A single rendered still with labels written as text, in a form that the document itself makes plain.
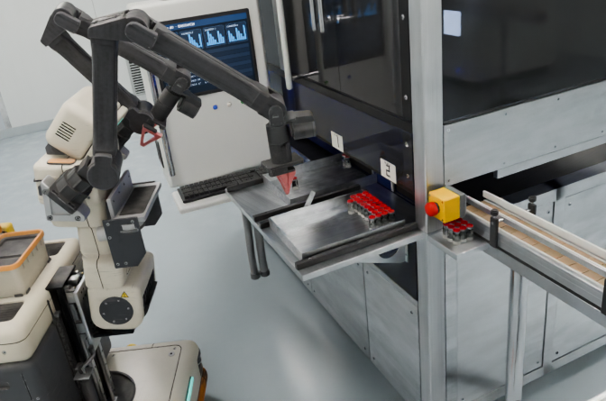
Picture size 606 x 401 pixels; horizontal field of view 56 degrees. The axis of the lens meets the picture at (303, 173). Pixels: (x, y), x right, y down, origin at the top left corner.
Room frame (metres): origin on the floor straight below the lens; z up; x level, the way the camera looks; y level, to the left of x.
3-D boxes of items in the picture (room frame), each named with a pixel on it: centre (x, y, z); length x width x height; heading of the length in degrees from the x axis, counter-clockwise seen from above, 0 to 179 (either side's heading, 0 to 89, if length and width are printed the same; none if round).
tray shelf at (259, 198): (1.72, -0.05, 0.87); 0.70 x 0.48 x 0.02; 22
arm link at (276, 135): (1.42, 0.05, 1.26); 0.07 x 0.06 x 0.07; 96
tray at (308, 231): (1.55, -0.08, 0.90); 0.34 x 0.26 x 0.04; 112
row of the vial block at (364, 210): (1.59, -0.18, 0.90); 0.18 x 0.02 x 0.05; 22
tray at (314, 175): (1.91, -0.05, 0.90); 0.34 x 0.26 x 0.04; 112
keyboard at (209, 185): (2.16, 0.31, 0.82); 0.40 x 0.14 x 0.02; 109
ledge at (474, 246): (1.41, -0.43, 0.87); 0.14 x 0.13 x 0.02; 112
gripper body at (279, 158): (1.42, 0.05, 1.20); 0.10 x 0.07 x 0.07; 111
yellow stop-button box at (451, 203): (1.41, -0.39, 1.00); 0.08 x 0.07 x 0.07; 112
